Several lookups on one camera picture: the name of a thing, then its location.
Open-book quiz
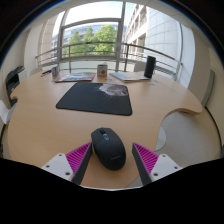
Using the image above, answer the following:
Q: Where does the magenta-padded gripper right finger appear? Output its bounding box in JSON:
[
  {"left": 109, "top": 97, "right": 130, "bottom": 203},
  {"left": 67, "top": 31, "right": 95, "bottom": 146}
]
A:
[{"left": 131, "top": 142, "right": 184, "bottom": 186}]

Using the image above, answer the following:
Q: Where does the light blue magazine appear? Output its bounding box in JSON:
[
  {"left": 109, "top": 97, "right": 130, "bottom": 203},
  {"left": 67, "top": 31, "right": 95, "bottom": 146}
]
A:
[{"left": 109, "top": 71, "right": 151, "bottom": 83}]

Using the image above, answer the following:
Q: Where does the small drink can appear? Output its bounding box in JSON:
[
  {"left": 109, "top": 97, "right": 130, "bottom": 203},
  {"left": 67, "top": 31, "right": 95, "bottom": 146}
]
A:
[{"left": 51, "top": 64, "right": 60, "bottom": 80}]

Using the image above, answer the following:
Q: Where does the metal balcony railing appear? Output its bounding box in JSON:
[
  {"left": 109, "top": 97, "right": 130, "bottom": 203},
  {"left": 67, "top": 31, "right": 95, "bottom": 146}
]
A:
[{"left": 34, "top": 41, "right": 183, "bottom": 81}]

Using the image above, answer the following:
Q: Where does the red magazine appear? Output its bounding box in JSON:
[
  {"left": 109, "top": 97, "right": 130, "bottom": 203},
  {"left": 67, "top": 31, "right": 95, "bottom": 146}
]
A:
[{"left": 54, "top": 72, "right": 97, "bottom": 83}]

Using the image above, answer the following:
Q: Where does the white chair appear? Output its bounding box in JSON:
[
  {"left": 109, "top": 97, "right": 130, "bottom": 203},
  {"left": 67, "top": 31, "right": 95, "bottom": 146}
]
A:
[
  {"left": 133, "top": 61, "right": 147, "bottom": 73},
  {"left": 29, "top": 67, "right": 44, "bottom": 77},
  {"left": 0, "top": 99, "right": 16, "bottom": 125}
]

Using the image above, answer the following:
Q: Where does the black pen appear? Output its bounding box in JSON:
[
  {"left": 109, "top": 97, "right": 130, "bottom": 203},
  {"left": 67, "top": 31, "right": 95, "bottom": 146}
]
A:
[{"left": 40, "top": 69, "right": 53, "bottom": 77}]

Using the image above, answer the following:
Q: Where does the black computer mouse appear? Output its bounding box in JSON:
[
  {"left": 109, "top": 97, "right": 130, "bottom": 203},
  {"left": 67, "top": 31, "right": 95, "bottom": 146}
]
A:
[{"left": 90, "top": 127, "right": 128, "bottom": 171}]

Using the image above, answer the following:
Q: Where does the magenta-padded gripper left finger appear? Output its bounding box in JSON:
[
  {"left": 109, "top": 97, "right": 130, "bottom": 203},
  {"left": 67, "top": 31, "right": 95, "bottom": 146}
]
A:
[{"left": 40, "top": 142, "right": 94, "bottom": 186}]

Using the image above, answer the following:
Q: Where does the black mouse pad with print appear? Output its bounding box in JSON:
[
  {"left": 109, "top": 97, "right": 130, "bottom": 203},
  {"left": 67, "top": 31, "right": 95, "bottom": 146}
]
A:
[{"left": 55, "top": 82, "right": 134, "bottom": 117}]

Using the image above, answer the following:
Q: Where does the black cylindrical bottle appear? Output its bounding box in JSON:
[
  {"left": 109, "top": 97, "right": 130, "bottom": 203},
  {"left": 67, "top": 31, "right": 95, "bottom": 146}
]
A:
[{"left": 143, "top": 55, "right": 157, "bottom": 79}]

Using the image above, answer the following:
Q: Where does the black printer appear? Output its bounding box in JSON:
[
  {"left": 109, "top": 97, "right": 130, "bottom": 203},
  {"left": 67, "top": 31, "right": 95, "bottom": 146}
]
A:
[{"left": 5, "top": 65, "right": 26, "bottom": 108}]

